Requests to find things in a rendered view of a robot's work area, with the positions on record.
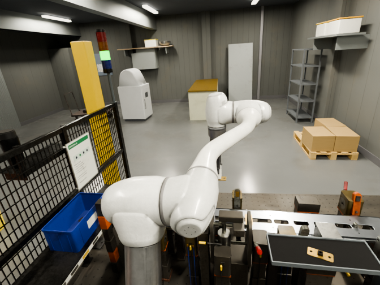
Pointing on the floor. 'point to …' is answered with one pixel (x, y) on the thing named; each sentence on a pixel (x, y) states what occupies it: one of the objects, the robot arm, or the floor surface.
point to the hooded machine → (134, 95)
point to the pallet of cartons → (328, 139)
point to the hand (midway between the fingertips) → (218, 172)
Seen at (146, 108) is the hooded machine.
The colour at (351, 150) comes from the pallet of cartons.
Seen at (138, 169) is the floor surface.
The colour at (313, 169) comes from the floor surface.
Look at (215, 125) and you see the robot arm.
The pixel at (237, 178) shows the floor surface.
